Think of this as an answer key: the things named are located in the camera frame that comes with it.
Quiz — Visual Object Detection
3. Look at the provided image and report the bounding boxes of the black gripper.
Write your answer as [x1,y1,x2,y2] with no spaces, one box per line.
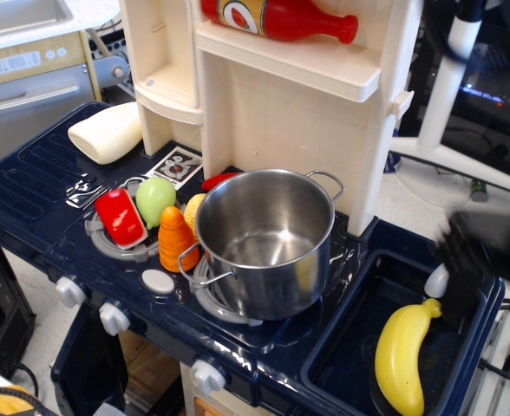
[436,211,510,329]

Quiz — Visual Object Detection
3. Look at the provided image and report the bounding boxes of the yellow toy banana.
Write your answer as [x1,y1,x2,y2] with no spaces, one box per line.
[375,298,441,415]

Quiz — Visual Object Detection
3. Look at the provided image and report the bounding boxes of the stainless steel pot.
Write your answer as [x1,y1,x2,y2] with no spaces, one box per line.
[178,169,345,321]

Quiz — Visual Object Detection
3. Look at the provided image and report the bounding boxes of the grey yellow toy faucet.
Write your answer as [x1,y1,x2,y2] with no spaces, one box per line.
[424,263,449,299]

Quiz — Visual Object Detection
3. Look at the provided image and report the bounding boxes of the green small can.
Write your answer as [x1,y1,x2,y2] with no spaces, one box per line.
[470,179,489,203]

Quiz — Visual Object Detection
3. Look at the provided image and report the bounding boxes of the grey right stove burner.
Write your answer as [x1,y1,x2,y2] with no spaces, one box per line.
[189,258,263,327]

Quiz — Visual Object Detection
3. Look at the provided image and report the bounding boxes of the grey stove burner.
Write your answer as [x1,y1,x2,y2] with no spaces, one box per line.
[85,178,159,263]
[189,258,263,327]

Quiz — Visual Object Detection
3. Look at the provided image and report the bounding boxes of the red toy chili pepper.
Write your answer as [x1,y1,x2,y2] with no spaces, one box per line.
[201,172,239,192]

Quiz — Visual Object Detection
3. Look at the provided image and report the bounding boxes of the grey right stove knob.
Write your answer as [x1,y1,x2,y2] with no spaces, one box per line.
[191,360,226,395]

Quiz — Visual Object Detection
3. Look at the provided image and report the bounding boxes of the grey stove knob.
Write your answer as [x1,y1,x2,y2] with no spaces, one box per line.
[191,360,226,395]
[56,276,87,309]
[99,302,131,336]

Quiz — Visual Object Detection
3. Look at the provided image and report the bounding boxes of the yellow toy corn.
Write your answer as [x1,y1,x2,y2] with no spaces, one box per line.
[183,193,206,234]

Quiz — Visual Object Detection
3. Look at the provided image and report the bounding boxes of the orange toy carrot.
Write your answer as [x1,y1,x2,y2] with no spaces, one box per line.
[158,206,200,273]

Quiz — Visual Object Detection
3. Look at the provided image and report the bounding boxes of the grey round stove button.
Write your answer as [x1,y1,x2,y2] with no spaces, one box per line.
[141,269,175,295]

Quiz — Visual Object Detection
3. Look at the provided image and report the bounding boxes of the red toy ketchup bottle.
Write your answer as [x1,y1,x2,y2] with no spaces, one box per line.
[200,0,359,44]

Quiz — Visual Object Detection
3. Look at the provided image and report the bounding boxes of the cream toy kitchen shelf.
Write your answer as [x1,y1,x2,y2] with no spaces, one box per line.
[120,1,423,236]

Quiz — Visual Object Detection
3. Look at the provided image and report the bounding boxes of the grey left stove burner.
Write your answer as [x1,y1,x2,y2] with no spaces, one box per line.
[85,178,159,263]

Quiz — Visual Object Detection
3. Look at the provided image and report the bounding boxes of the green toy pear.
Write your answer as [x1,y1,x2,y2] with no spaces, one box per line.
[135,177,176,230]

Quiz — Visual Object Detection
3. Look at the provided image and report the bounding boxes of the red toy cheese wedge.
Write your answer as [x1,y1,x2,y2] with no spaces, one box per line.
[95,188,148,250]

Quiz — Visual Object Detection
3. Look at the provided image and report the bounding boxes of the grey middle stove knob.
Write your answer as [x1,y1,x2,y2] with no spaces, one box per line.
[99,302,131,336]

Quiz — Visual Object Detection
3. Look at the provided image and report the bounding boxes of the grey left stove knob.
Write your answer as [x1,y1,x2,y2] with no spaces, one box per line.
[56,276,87,309]

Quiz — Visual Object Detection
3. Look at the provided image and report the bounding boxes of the navy toy kitchen counter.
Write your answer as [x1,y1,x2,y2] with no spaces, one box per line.
[0,101,507,416]

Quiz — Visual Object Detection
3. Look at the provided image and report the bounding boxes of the black computer case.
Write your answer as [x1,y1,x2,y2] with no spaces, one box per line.
[0,248,36,379]

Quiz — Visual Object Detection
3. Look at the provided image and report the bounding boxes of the silver toy dishwasher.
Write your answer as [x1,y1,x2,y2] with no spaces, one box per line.
[0,1,129,159]

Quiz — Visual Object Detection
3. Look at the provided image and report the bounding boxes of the white stand frame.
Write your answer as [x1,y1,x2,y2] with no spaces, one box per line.
[389,1,510,191]

